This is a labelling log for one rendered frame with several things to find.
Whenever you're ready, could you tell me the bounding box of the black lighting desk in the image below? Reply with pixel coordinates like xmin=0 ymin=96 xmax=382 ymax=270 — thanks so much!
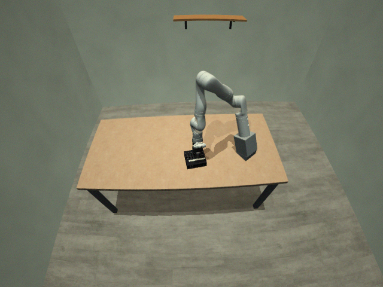
xmin=184 ymin=149 xmax=207 ymax=169

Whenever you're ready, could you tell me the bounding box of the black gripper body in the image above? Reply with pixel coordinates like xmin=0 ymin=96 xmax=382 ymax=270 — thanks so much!
xmin=192 ymin=137 xmax=206 ymax=152

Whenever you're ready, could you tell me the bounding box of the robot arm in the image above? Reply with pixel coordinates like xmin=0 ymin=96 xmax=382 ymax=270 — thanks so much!
xmin=190 ymin=71 xmax=250 ymax=139

